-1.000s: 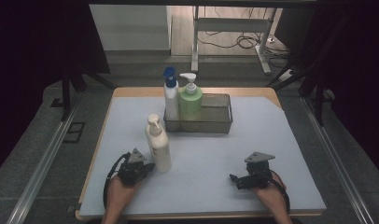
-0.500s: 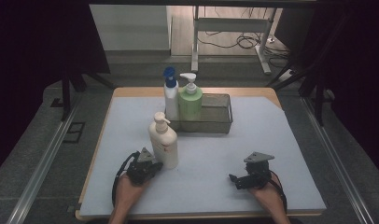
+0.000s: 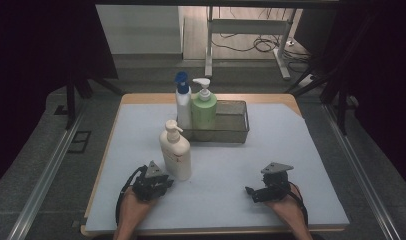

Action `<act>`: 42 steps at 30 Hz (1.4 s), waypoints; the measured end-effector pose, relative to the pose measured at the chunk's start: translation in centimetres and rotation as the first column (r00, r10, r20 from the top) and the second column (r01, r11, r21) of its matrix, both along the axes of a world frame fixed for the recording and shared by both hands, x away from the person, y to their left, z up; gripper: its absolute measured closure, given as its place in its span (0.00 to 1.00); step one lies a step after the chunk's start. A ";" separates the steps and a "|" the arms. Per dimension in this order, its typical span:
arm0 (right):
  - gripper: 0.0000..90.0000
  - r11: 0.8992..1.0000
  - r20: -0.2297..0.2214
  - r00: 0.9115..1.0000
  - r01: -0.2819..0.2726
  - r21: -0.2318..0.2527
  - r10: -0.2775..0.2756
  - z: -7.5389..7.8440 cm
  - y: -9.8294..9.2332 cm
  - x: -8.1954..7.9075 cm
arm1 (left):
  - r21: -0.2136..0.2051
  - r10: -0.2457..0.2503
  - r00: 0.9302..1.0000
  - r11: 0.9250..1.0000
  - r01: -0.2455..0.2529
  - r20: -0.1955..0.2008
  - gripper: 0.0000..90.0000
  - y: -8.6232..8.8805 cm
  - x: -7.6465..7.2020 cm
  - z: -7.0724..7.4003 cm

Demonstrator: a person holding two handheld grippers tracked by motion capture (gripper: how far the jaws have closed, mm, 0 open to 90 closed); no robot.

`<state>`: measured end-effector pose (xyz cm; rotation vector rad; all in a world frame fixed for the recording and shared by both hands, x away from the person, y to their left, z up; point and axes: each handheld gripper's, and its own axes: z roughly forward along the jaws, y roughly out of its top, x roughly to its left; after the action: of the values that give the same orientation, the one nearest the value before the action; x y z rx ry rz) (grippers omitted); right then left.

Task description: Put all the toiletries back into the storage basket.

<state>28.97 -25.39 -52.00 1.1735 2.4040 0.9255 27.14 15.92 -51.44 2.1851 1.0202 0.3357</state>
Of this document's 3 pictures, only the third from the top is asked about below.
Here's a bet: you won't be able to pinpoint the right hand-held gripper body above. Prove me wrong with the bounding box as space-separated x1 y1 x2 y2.
254 161 295 203

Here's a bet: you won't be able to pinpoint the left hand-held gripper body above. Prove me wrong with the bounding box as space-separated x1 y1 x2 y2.
131 160 170 203

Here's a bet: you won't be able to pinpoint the cream pump bottle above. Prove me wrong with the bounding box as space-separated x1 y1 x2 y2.
158 119 193 182

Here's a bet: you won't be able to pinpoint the metal mesh basket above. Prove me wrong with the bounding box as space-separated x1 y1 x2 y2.
178 99 251 145

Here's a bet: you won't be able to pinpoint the white bottle with blue cap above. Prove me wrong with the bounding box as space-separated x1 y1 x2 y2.
174 70 193 130

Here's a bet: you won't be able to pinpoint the green pump bottle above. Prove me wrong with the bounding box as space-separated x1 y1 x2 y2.
191 77 218 131

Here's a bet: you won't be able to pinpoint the person's right hand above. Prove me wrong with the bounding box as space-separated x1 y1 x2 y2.
264 183 307 231

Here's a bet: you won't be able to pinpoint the person's left hand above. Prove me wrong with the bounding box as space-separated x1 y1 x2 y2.
118 187 159 231

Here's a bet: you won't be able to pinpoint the light blue table mat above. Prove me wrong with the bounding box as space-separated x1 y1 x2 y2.
85 102 351 233

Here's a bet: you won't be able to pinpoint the wooden table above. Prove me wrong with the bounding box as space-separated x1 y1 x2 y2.
80 93 351 237

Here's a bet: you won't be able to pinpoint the black metal stand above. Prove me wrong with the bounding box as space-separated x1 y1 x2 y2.
284 63 360 136
64 69 125 131

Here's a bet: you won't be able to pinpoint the white power strip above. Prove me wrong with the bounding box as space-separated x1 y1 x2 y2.
296 74 317 90

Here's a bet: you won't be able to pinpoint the white cabinet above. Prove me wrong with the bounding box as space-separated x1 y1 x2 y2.
95 4 185 56

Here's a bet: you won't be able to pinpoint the black curtain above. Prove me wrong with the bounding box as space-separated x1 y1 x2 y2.
0 0 119 192
293 0 406 185

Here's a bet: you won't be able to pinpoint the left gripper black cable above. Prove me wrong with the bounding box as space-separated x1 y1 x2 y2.
114 165 147 227

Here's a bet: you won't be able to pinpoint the aluminium rail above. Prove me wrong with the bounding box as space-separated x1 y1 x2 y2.
5 99 89 240
322 103 403 240

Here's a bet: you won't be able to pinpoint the black floor cables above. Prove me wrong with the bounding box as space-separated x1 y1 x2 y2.
210 7 313 73

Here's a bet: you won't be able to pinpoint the white metal stand frame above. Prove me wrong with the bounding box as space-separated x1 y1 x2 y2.
204 6 293 81

